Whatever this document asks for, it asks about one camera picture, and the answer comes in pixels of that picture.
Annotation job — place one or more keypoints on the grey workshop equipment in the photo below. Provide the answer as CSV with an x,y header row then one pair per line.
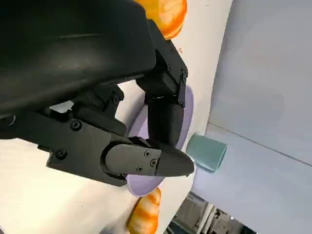
x,y
207,219

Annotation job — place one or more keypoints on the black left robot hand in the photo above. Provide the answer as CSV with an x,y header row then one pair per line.
x,y
73,53

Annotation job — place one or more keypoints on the pale grey desk partition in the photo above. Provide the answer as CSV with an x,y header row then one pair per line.
x,y
256,73

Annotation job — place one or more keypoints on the pale green mug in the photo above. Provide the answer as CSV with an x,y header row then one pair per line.
x,y
207,153

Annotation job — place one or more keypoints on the orange white toy bread roll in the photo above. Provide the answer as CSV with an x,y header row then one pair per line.
x,y
143,214
170,17

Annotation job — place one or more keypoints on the lilac plate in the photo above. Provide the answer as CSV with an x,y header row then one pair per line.
x,y
141,185

